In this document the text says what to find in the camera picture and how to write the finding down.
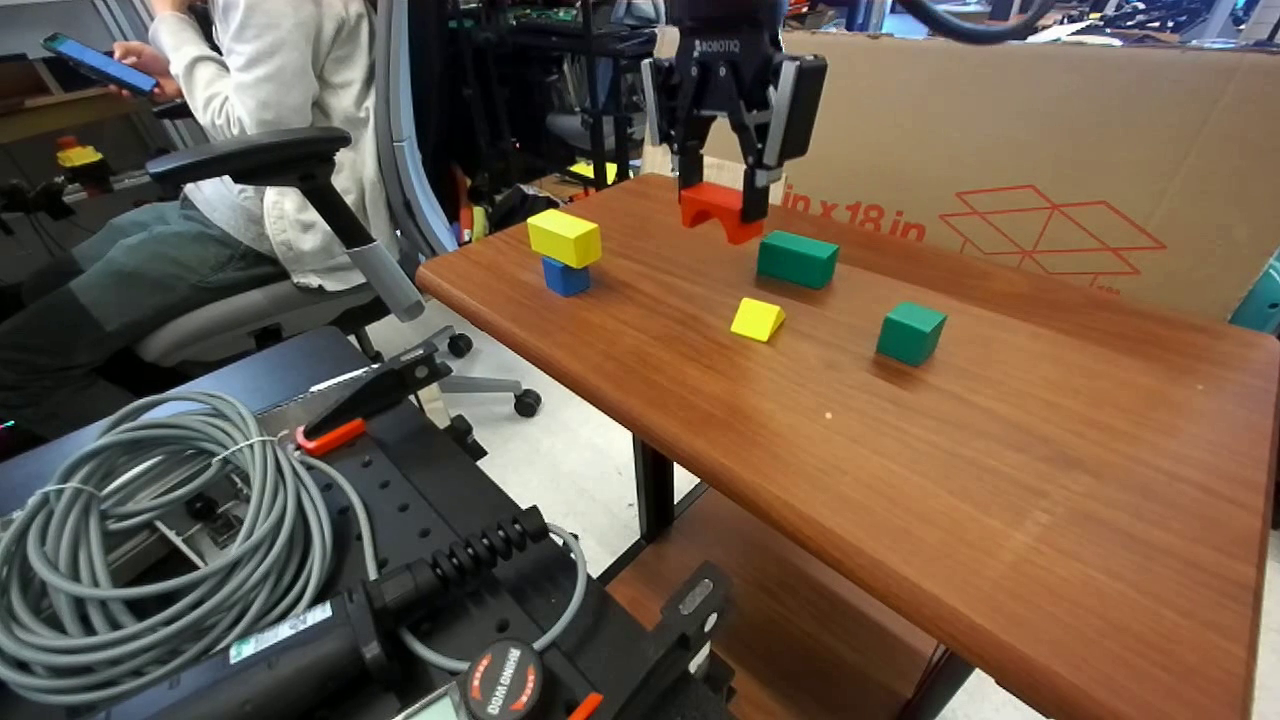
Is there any black round emergency button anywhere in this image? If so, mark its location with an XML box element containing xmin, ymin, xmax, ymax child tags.
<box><xmin>456</xmin><ymin>639</ymin><xmax>550</xmax><ymax>720</ymax></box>

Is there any large cardboard box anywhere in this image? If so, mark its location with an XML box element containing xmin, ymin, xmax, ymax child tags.
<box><xmin>636</xmin><ymin>27</ymin><xmax>1280</xmax><ymax>327</ymax></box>

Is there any green cube block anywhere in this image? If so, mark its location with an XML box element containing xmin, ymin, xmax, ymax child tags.
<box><xmin>871</xmin><ymin>301</ymin><xmax>951</xmax><ymax>372</ymax></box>

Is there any small yellow object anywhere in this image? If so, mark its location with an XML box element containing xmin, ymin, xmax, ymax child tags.
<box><xmin>54</xmin><ymin>134</ymin><xmax>109</xmax><ymax>170</ymax></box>

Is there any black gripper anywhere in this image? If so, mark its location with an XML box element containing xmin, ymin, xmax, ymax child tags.
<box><xmin>649</xmin><ymin>0</ymin><xmax>834</xmax><ymax>229</ymax></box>

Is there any green rectangular block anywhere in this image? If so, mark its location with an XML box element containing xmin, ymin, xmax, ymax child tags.
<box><xmin>753</xmin><ymin>229</ymin><xmax>843</xmax><ymax>292</ymax></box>

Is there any black clamp orange handle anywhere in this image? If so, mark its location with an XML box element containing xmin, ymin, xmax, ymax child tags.
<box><xmin>292</xmin><ymin>339</ymin><xmax>456</xmax><ymax>458</ymax></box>

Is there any orange arch block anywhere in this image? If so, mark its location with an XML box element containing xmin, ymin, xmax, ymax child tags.
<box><xmin>676</xmin><ymin>180</ymin><xmax>769</xmax><ymax>246</ymax></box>

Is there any seated person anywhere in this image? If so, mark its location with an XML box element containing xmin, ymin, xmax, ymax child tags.
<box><xmin>0</xmin><ymin>0</ymin><xmax>393</xmax><ymax>445</ymax></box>

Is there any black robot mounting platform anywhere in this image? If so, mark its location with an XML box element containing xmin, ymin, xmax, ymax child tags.
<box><xmin>0</xmin><ymin>324</ymin><xmax>753</xmax><ymax>720</ymax></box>

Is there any black equipment rack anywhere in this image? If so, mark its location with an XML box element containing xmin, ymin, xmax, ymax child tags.
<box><xmin>406</xmin><ymin>0</ymin><xmax>673</xmax><ymax>252</ymax></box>

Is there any blue smartphone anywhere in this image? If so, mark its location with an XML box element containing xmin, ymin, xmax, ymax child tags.
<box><xmin>42</xmin><ymin>32</ymin><xmax>165</xmax><ymax>101</ymax></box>

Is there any grey black office chair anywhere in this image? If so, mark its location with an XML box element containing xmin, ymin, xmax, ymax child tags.
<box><xmin>134</xmin><ymin>122</ymin><xmax>545</xmax><ymax>421</ymax></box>

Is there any yellow wedge block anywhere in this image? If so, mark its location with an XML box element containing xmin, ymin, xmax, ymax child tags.
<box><xmin>729</xmin><ymin>292</ymin><xmax>792</xmax><ymax>346</ymax></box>

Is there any black bar clamp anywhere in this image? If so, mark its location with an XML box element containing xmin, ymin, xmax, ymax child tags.
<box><xmin>556</xmin><ymin>557</ymin><xmax>737</xmax><ymax>720</ymax></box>

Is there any blue cube block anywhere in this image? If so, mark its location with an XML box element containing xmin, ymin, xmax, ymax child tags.
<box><xmin>542</xmin><ymin>256</ymin><xmax>597</xmax><ymax>301</ymax></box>

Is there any black table leg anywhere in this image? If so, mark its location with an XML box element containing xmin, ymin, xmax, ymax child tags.
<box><xmin>628</xmin><ymin>437</ymin><xmax>679</xmax><ymax>542</ymax></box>
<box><xmin>896</xmin><ymin>643</ymin><xmax>976</xmax><ymax>720</ymax></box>

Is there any yellow rectangular block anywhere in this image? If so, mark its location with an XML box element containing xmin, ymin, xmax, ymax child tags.
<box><xmin>525</xmin><ymin>208</ymin><xmax>607</xmax><ymax>271</ymax></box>

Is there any brown wooden lower shelf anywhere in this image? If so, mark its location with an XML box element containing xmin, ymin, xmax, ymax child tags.
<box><xmin>606</xmin><ymin>484</ymin><xmax>965</xmax><ymax>720</ymax></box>

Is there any grey coiled cable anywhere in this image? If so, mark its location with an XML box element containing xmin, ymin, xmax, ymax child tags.
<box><xmin>0</xmin><ymin>389</ymin><xmax>345</xmax><ymax>672</ymax></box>

